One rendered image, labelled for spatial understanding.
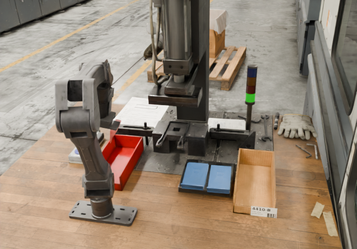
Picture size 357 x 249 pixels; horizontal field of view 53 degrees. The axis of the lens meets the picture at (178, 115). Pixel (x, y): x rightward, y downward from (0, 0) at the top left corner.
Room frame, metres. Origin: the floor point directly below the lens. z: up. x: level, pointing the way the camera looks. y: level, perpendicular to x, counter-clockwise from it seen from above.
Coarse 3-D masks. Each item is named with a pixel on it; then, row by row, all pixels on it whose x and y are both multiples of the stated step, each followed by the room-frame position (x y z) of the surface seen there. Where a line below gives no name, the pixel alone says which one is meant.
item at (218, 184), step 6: (216, 168) 1.00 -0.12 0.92; (222, 168) 0.99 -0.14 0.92; (228, 168) 0.99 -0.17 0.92; (210, 174) 0.96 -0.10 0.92; (216, 174) 0.96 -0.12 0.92; (228, 174) 0.96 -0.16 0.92; (210, 180) 0.93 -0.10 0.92; (216, 180) 0.93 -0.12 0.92; (222, 180) 0.93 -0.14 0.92; (228, 180) 0.93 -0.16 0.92; (210, 186) 0.90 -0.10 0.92; (216, 186) 0.90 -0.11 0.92; (222, 186) 0.90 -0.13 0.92; (228, 186) 0.90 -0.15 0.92; (216, 192) 0.87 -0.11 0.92; (222, 192) 0.87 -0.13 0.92; (228, 192) 0.87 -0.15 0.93
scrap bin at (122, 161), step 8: (120, 136) 1.18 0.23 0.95; (128, 136) 1.17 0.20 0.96; (136, 136) 1.17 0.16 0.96; (112, 144) 1.16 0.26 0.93; (120, 144) 1.18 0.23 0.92; (128, 144) 1.17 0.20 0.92; (136, 144) 1.17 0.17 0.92; (104, 152) 1.09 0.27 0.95; (112, 152) 1.15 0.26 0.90; (120, 152) 1.14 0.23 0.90; (128, 152) 1.14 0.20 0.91; (136, 152) 1.08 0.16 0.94; (112, 160) 1.09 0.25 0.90; (120, 160) 1.09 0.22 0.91; (128, 160) 1.01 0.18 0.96; (136, 160) 1.07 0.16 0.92; (112, 168) 1.04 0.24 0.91; (120, 168) 1.04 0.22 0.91; (128, 168) 0.99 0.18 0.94; (120, 176) 0.92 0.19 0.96; (128, 176) 0.99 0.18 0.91; (120, 184) 0.92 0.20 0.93
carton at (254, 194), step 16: (240, 160) 1.04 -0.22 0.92; (256, 160) 1.03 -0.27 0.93; (272, 160) 1.00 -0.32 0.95; (240, 176) 0.97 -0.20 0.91; (256, 176) 0.97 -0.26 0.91; (272, 176) 0.93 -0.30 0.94; (240, 192) 0.89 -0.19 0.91; (256, 192) 0.89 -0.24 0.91; (272, 192) 0.86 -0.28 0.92; (240, 208) 0.80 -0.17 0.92; (256, 208) 0.79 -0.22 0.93; (272, 208) 0.78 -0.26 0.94
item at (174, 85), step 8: (192, 72) 1.25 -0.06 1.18; (168, 80) 1.18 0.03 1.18; (176, 80) 1.16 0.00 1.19; (184, 80) 1.17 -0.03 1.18; (192, 80) 1.21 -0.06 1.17; (152, 88) 1.21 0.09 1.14; (160, 88) 1.21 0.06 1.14; (168, 88) 1.12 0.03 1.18; (176, 88) 1.11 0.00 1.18; (184, 88) 1.11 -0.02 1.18; (192, 88) 1.16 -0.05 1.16; (200, 88) 1.19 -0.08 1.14; (152, 96) 1.14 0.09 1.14; (160, 96) 1.14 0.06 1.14; (168, 96) 1.13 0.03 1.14; (176, 96) 1.13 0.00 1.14; (184, 96) 1.13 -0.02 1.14; (192, 96) 1.13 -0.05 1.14; (200, 96) 1.16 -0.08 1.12; (152, 104) 1.14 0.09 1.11; (160, 104) 1.14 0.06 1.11; (168, 104) 1.13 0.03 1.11; (176, 104) 1.12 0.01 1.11; (184, 104) 1.12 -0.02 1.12; (192, 104) 1.11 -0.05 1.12
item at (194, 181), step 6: (192, 162) 1.03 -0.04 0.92; (192, 168) 1.00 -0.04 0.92; (198, 168) 1.00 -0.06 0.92; (204, 168) 1.00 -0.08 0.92; (186, 174) 0.97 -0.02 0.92; (192, 174) 0.97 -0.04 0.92; (198, 174) 0.97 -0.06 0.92; (204, 174) 0.97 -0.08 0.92; (186, 180) 0.94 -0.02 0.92; (192, 180) 0.94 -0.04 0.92; (198, 180) 0.94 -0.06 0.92; (204, 180) 0.93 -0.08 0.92; (186, 186) 0.89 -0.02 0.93; (192, 186) 0.89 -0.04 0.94; (198, 186) 0.88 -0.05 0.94
